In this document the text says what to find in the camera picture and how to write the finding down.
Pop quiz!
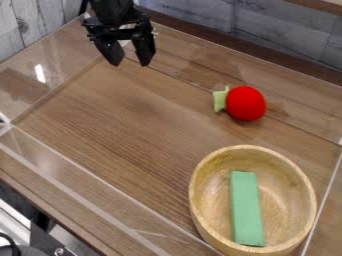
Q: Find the red plush fruit green leaf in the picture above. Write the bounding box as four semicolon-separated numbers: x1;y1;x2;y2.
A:
212;86;267;121

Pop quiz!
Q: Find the black metal mount bracket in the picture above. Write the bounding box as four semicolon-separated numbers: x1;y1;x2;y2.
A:
29;223;78;256

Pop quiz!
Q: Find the green rectangular block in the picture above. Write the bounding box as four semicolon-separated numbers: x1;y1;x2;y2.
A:
230;171;266;247

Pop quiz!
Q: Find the clear acrylic tray enclosure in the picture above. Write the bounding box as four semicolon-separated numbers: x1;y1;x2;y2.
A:
0;22;342;256

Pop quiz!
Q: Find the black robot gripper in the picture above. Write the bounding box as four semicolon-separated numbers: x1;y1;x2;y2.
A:
82;0;156;66

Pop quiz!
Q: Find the round wooden bowl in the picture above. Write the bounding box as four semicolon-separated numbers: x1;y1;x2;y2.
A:
188;145;317;256

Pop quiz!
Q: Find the black cable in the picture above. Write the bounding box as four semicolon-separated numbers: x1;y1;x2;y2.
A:
0;233;24;256

